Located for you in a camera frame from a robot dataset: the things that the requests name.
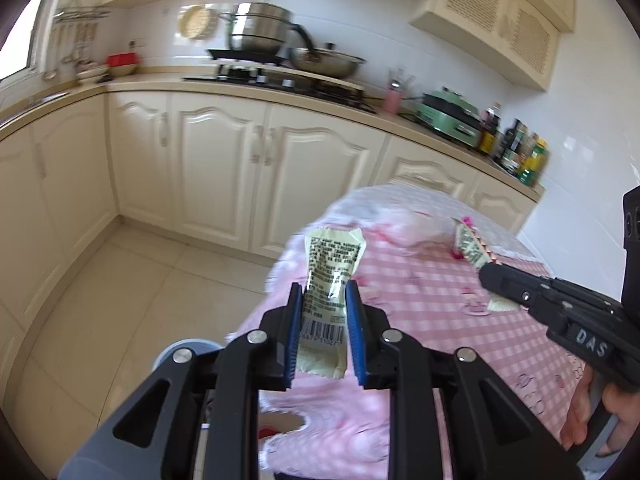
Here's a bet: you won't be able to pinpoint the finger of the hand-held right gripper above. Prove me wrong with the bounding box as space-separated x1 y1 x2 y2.
487 263 623 313
479 271 576 326

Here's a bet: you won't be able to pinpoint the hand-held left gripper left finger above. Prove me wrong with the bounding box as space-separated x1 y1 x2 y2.
59 282 304 480

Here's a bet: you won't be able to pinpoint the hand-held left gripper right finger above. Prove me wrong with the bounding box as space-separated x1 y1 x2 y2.
345 280 583 480

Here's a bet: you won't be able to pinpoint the cream green-striped packet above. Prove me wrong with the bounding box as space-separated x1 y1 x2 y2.
452 217 521 313

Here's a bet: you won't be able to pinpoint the cream barcode snack packet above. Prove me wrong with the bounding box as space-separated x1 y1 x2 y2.
295 226 368 378

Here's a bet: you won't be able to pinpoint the blue-grey trash bin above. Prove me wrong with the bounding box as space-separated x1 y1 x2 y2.
152 338 223 373

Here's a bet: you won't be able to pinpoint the person's right hand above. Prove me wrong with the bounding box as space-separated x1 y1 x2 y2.
560 360 640 453

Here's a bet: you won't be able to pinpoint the pink checkered tablecloth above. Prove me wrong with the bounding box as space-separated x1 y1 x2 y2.
235 185 596 480

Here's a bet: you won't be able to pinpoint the clear plastic bag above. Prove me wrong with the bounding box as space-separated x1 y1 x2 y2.
370 207 451 248

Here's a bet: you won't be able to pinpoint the green yellow bottle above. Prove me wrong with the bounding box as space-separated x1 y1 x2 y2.
517 137 549 187

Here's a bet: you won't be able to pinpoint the dark glass bottle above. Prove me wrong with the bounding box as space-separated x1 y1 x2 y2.
500 119 523 163
510 125 532 171

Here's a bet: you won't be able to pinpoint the brown sauce bottle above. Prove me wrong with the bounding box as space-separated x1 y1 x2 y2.
477 102 502 156

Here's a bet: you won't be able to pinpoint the green electric grill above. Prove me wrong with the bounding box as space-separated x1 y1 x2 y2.
414 89 485 148

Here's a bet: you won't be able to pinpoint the cream base cabinets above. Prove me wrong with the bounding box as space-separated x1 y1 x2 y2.
0 90 543 356

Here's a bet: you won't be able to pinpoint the black gas stove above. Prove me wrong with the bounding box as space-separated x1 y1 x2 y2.
182 64 377 113

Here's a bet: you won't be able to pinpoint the steel wok with lid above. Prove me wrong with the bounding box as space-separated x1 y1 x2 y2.
289 24 367 80

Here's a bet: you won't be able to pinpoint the black induction cooker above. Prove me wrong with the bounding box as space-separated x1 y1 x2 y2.
206 48 283 65

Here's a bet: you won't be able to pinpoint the steel steamer pot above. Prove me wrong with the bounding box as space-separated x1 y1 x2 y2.
217 0 296 55

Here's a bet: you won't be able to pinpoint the red bowl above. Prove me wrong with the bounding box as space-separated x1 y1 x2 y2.
106 52 141 76

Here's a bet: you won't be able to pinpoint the cream perforated plate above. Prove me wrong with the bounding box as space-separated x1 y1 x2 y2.
178 4 211 40

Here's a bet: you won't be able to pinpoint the white dish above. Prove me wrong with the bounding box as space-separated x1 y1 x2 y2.
76 64 111 85

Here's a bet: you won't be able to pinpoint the wall rack with ladles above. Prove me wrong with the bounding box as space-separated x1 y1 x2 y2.
52 5 112 68

